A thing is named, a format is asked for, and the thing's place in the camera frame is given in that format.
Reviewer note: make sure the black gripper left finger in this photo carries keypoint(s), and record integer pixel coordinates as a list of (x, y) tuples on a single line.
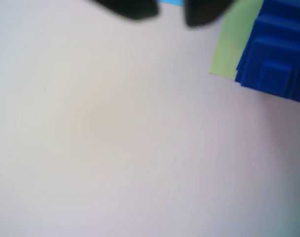
[(132, 8)]

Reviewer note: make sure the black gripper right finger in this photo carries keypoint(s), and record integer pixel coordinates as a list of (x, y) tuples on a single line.
[(201, 11)]

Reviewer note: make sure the small blue cube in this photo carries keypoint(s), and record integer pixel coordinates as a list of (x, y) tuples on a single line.
[(251, 64)]

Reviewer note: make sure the medium blue cube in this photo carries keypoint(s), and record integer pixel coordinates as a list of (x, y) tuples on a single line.
[(278, 27)]

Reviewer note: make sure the tiny blue cube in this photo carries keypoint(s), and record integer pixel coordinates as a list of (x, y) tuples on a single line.
[(274, 76)]

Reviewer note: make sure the light blue paper square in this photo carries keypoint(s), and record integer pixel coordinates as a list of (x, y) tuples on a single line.
[(170, 2)]

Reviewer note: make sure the green paper square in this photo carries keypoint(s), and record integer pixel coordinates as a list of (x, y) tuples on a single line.
[(228, 49)]

